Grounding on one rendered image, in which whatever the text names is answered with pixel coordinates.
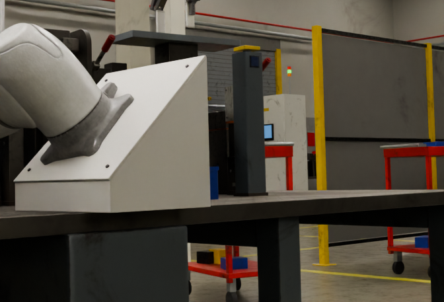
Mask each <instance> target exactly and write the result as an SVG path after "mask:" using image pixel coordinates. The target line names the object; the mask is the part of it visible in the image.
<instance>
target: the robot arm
mask: <svg viewBox="0 0 444 302"><path fill-rule="evenodd" d="M197 1H200V0H186V3H185V13H186V28H195V25H194V15H195V14H196V10H195V9H196V8H195V4H196V2H197ZM166 2H167V0H152V1H151V6H150V10H152V11H155V21H156V23H157V32H162V33H165V11H163V9H164V7H165V4H166ZM154 6H155V7H154ZM159 7H160V8H159ZM117 88H118V87H117V86H116V85H115V83H112V82H109V83H107V84H105V86H103V87H102V88H101V89H99V87H98V86H97V85H96V83H95V82H94V80H93V78H92V77H91V76H90V74H89V73H88V71H87V70H86V69H85V68H84V67H83V65H82V64H81V62H80V61H79V60H78V59H77V58H76V57H75V56H74V55H73V54H72V52H71V51H70V50H69V49H68V48H67V47H66V46H65V45H64V44H63V43H62V42H61V41H60V40H59V39H57V38H56V37H55V36H54V35H53V34H51V33H49V32H48V31H47V30H44V29H43V28H41V27H39V26H36V25H35V24H26V23H19V24H15V25H13V26H11V27H9V28H7V29H6V30H5V0H0V139H1V138H3V137H6V136H8V135H11V134H12V133H15V132H17V131H18V130H20V129H21V128H38V129H39V130H40V131H41V132H42V133H43V134H44V135H45V136H46V138H47V139H48V141H49V142H50V143H51V145H50V146H49V147H48V148H47V150H46V151H45V152H44V154H43V155H42V156H41V158H40V161H41V162H42V163H43V164H44V165H48V164H50V163H52V162H54V161H60V160H64V159H70V158H74V157H80V156H88V157H90V156H91V155H94V154H95V153H96V152H97V151H98V150H99V148H100V146H101V144H102V142H103V141H104V139H105V137H106V136H107V135H108V133H109V132H110V130H111V129H112V128H113V127H114V125H115V123H116V122H117V121H118V119H119V118H120V116H121V115H122V114H123V113H124V111H125V110H126V108H127V107H128V106H129V105H130V104H131V103H132V102H133V101H134V98H133V97H132V96H131V95H130V94H125V95H122V96H119V97H117V98H114V96H115V94H116V92H117Z"/></svg>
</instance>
